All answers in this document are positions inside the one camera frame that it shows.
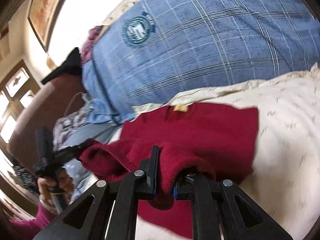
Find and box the dark red fleece garment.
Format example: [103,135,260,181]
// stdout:
[79,103,259,238]

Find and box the magenta left sleeve forearm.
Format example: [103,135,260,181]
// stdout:
[9,202,57,239]

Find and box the person's left hand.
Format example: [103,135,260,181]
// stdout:
[37,168,74,208]

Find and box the grey striped bed sheet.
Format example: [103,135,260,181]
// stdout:
[53,103,119,202]

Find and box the brown wooden headboard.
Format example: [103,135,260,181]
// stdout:
[7,74,85,158]

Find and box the cream leaf print pillow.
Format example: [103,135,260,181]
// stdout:
[107,64,320,240]

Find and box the wooden framed window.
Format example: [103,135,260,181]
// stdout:
[1,60,40,145]

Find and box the black cloth on headboard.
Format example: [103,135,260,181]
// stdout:
[41,47,82,85]

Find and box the maroon patterned cloth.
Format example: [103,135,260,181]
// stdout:
[80,25,103,65]

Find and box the blue plaid quilt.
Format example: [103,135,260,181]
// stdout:
[82,0,319,124]

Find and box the white charger with cable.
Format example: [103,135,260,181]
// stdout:
[62,92,91,117]

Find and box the framed wall painting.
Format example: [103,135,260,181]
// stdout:
[28,0,65,51]

